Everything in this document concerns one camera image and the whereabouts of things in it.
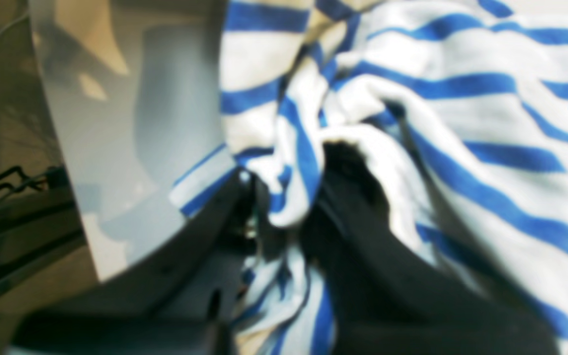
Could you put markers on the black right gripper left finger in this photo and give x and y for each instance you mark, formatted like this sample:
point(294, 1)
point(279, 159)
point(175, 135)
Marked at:
point(178, 301)

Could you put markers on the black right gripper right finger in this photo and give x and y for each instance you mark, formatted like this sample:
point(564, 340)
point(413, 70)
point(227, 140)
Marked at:
point(386, 300)

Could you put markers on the blue white striped T-shirt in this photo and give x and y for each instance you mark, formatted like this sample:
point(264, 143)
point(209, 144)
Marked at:
point(459, 108)

